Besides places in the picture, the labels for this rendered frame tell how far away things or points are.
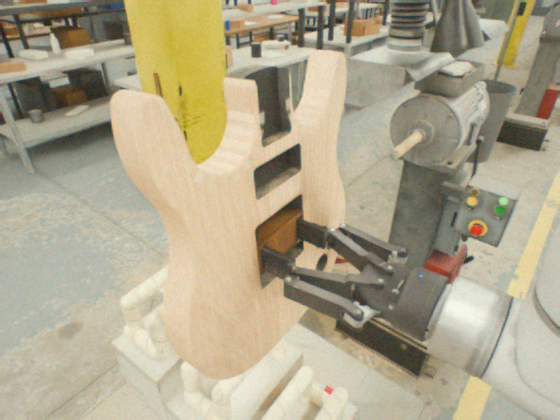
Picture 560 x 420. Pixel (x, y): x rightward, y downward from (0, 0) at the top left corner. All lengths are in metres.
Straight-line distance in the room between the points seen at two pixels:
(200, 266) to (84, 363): 1.99
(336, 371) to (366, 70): 0.79
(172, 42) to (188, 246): 1.28
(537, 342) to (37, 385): 2.25
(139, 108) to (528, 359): 0.38
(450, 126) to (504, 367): 1.07
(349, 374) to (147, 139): 0.81
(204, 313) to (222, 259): 0.06
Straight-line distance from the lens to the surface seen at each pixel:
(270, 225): 0.50
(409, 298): 0.42
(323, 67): 0.54
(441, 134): 1.42
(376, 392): 1.00
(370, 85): 1.15
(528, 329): 0.40
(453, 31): 1.14
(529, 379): 0.41
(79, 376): 2.33
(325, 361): 1.03
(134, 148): 0.34
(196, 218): 0.38
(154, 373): 0.84
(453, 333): 0.41
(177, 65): 1.63
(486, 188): 1.45
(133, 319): 0.85
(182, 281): 0.43
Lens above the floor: 1.78
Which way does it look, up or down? 34 degrees down
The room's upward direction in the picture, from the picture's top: straight up
